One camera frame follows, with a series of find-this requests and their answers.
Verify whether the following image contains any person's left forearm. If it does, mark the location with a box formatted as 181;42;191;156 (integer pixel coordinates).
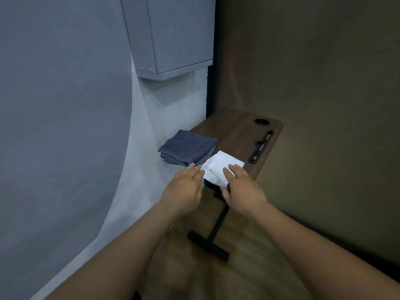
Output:
43;200;191;300

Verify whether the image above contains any person's right hand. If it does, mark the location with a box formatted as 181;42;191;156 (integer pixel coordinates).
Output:
220;164;269;218

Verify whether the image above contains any person's left hand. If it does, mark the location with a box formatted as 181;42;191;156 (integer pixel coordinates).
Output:
157;163;206;216

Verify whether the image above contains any person's right forearm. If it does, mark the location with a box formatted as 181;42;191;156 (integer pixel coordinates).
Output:
247;201;400;300

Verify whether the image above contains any brown wooden side table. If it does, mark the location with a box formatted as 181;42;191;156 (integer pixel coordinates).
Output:
187;107;284;263

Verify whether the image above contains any grey wall cabinet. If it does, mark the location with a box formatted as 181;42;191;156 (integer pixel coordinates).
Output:
120;0;217;81

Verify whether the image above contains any grey folded towel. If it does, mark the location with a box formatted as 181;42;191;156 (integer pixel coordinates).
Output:
157;129;219;168

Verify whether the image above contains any white towel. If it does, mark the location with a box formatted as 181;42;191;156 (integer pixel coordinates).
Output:
200;150;245;188

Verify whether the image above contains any black slotted holder strip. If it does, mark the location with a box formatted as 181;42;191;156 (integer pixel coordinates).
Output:
247;130;275;165

